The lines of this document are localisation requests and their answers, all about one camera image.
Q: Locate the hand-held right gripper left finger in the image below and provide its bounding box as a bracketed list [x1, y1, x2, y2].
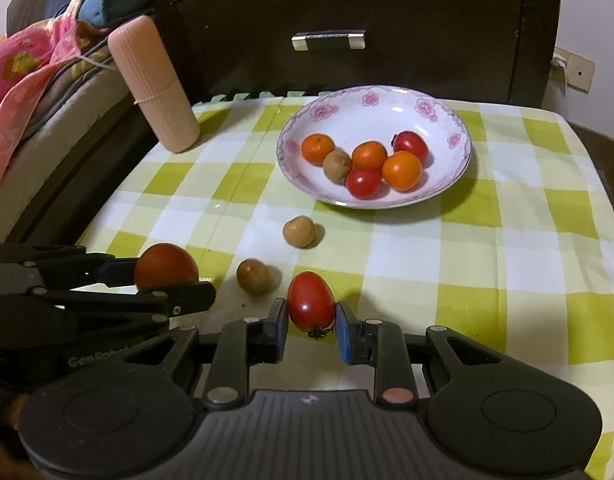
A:
[122, 297, 291, 407]

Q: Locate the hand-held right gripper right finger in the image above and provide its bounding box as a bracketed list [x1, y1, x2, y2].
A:
[335, 300, 504, 407]

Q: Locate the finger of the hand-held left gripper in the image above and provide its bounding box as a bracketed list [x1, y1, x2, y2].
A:
[0, 243, 140, 292]
[29, 280, 217, 324]

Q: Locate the large red tomato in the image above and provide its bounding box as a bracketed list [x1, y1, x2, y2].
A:
[134, 243, 200, 291]

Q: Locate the red cherry tomato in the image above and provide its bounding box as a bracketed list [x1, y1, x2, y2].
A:
[345, 166, 384, 200]
[287, 271, 337, 341]
[391, 130, 430, 165]

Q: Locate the brown fuzzy kiwi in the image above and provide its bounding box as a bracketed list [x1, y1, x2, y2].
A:
[322, 149, 354, 184]

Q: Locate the large orange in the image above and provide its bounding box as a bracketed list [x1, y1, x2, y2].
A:
[382, 150, 424, 193]

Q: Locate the small orange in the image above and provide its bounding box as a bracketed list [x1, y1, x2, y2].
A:
[351, 141, 389, 171]
[301, 133, 336, 167]

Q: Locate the white plate with pink flowers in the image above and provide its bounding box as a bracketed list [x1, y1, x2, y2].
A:
[276, 86, 473, 210]

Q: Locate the dark brown round fruit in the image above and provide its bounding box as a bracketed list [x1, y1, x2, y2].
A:
[236, 258, 271, 295]

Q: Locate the light brown round fruit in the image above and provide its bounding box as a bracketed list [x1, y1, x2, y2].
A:
[282, 216, 317, 249]

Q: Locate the grey mattress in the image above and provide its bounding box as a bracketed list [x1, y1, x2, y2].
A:
[0, 57, 138, 243]

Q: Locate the green and white checked tablecloth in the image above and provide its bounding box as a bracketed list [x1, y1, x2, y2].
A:
[79, 94, 614, 480]

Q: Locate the pink ribbed cylinder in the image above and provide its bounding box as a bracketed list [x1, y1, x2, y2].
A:
[108, 15, 202, 154]

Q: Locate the pink floral blanket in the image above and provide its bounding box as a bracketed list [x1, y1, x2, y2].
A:
[0, 0, 118, 203]

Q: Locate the dark wooden cabinet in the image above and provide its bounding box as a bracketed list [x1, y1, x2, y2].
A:
[147, 0, 564, 111]

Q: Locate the dark wooden bed frame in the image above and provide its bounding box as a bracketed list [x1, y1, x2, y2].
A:
[7, 92, 163, 250]

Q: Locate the thin white cord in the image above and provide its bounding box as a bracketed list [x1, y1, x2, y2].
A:
[71, 54, 118, 71]

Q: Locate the metal drawer handle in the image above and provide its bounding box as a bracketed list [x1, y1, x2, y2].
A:
[291, 30, 367, 52]

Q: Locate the wall socket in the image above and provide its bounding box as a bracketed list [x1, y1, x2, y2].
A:
[552, 48, 596, 94]

